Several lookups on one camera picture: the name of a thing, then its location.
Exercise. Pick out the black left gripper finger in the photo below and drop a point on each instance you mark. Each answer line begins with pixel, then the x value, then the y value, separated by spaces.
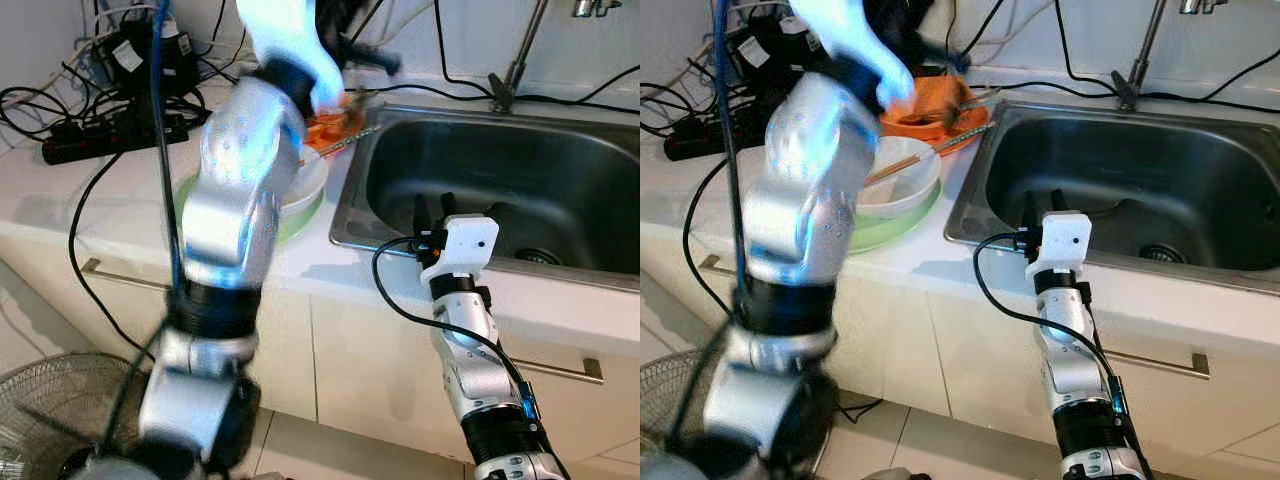
pixel 375 58
pixel 945 56

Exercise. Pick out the white bowl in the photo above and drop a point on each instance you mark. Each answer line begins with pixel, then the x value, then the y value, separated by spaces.
pixel 900 195
pixel 308 185

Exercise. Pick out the light green plate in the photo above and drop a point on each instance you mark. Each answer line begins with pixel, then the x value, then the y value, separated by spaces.
pixel 890 235
pixel 300 228

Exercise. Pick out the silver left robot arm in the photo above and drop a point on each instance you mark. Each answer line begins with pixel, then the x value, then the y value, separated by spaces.
pixel 810 170
pixel 240 180

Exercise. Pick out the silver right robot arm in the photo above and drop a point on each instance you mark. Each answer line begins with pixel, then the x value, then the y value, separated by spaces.
pixel 1070 360
pixel 470 360

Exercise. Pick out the white kitchen cabinet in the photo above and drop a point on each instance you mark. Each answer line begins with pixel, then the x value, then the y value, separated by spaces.
pixel 370 370
pixel 980 370

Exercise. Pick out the orange bowl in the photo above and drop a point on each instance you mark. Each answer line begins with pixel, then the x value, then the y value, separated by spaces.
pixel 335 125
pixel 930 100

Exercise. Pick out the orange plate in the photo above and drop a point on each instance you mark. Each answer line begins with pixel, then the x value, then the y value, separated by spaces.
pixel 950 140
pixel 345 148

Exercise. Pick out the metal sink drain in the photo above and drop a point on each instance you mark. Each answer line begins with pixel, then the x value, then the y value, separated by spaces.
pixel 1163 253
pixel 540 257

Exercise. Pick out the stainless steel sink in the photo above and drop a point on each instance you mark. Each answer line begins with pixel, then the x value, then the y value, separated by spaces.
pixel 560 180
pixel 1180 175

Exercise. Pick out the black power brick with labels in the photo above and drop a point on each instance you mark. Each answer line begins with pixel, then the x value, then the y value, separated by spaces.
pixel 765 55
pixel 130 60

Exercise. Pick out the chrome faucet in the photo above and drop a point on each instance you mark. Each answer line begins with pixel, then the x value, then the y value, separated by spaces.
pixel 520 55
pixel 1145 50

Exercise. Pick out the black power strip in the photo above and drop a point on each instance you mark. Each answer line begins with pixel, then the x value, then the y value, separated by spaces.
pixel 710 140
pixel 100 145

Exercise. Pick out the grey floor fan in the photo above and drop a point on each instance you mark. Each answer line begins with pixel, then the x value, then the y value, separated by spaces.
pixel 675 410
pixel 60 420

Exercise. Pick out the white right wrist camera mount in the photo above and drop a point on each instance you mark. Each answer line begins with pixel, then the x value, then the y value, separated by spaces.
pixel 465 245
pixel 1062 240

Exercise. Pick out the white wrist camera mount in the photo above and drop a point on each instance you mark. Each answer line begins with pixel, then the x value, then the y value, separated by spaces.
pixel 290 40
pixel 465 245
pixel 850 35
pixel 1062 240

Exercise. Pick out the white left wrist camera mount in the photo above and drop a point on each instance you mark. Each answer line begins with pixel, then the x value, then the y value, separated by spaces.
pixel 850 35
pixel 290 40

